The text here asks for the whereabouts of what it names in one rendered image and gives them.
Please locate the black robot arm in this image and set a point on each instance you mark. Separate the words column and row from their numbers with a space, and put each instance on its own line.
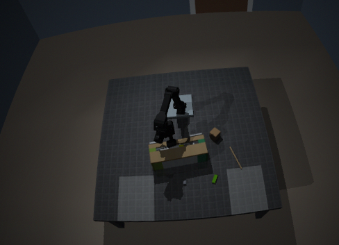
column 160, row 121

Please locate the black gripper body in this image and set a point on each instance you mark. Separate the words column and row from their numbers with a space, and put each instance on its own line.
column 171, row 142

